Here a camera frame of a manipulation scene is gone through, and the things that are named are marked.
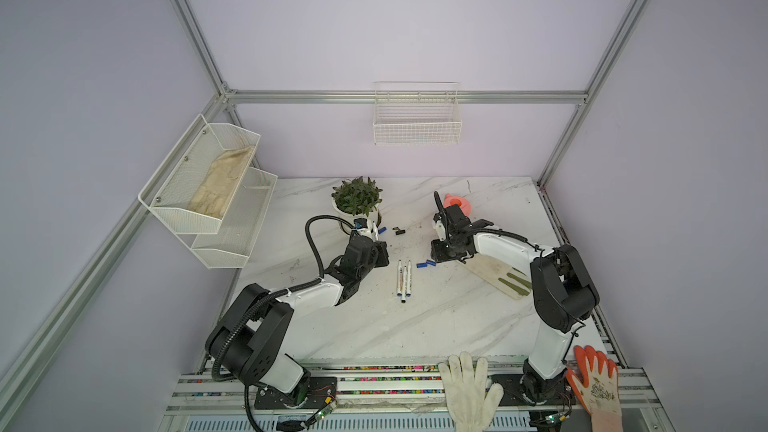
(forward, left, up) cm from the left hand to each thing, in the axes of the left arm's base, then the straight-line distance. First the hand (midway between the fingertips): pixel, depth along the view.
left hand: (384, 245), depth 89 cm
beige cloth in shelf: (+7, +44, +19) cm, 49 cm away
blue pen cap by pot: (+13, +2, -10) cm, 16 cm away
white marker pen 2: (-11, -6, -10) cm, 16 cm away
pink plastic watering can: (+15, -27, +1) cm, 31 cm away
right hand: (+1, -16, -6) cm, 17 cm away
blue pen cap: (-1, -12, -11) cm, 16 cm away
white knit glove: (-36, -21, -11) cm, 43 cm away
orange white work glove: (-34, -55, -9) cm, 65 cm away
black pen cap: (+13, -5, -10) cm, 17 cm away
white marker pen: (-6, -5, -10) cm, 13 cm away
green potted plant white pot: (+13, +9, +7) cm, 17 cm away
